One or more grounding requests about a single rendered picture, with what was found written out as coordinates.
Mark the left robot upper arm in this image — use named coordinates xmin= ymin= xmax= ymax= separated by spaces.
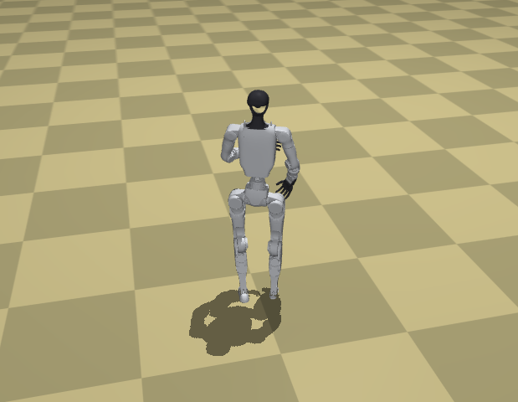
xmin=221 ymin=124 xmax=240 ymax=162

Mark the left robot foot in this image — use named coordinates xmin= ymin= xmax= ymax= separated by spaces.
xmin=238 ymin=287 xmax=249 ymax=303

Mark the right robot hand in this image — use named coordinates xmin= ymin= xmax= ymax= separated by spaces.
xmin=275 ymin=179 xmax=296 ymax=199

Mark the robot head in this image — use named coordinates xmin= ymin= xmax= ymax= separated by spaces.
xmin=246 ymin=90 xmax=269 ymax=130

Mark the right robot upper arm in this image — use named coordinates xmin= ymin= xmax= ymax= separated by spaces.
xmin=274 ymin=126 xmax=300 ymax=170

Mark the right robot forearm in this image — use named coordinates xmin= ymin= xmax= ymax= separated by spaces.
xmin=286 ymin=158 xmax=300 ymax=184

